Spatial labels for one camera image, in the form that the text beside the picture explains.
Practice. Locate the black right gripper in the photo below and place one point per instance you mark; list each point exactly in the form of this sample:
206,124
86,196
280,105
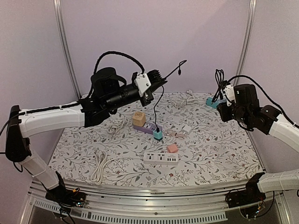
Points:
224,112

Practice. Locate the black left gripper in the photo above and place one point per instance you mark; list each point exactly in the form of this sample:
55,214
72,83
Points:
156,83

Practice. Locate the light blue charger plug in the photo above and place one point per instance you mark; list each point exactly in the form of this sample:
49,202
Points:
218,102

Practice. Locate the beige cube socket adapter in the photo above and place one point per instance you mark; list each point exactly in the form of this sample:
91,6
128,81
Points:
139,119

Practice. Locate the purple power strip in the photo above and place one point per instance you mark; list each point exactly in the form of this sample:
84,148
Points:
147,128

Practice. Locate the white power strip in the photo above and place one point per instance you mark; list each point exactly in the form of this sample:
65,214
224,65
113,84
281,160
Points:
160,159

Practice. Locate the teal charger plug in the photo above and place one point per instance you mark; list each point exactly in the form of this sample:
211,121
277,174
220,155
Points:
158,135

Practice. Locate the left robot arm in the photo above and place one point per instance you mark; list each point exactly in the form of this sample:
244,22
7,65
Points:
110,92

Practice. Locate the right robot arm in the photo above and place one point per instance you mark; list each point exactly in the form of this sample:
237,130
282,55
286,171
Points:
242,105

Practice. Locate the pink charger plug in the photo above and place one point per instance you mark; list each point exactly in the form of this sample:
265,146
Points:
172,148

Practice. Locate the teal power strip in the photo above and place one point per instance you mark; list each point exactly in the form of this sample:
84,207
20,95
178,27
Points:
210,103

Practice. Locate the white charger adapter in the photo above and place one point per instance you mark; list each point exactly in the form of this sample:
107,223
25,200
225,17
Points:
186,129

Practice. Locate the floral table mat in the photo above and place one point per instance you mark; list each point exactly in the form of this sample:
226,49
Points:
214,151

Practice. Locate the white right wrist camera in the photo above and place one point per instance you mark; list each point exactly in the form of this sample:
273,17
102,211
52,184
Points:
228,90

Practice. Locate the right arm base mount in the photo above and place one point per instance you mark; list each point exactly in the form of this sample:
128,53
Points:
245,198

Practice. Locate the aluminium front rail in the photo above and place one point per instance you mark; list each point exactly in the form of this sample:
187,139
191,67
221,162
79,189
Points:
107,204

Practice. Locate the right aluminium frame post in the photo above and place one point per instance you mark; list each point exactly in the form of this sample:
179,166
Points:
247,36

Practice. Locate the aluminium frame post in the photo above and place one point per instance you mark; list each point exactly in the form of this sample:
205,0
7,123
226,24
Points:
247,36
65,47

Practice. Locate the left aluminium frame post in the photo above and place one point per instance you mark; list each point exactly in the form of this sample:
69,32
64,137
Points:
65,47

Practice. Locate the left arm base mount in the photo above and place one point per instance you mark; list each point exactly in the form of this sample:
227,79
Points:
67,197

